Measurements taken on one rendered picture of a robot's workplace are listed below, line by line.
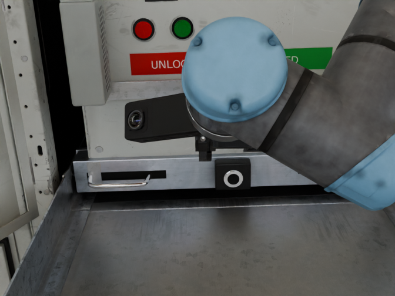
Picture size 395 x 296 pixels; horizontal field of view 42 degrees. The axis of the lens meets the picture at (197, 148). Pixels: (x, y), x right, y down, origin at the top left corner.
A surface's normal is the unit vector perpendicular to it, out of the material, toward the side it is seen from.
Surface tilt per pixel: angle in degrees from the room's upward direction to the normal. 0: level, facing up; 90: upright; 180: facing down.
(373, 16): 38
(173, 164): 90
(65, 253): 0
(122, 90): 90
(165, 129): 63
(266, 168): 90
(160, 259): 0
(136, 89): 90
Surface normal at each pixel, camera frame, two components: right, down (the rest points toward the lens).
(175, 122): -0.53, -0.12
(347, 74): -0.47, -0.56
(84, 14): 0.01, 0.39
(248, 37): 0.00, -0.12
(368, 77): -0.04, -0.39
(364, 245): -0.03, -0.92
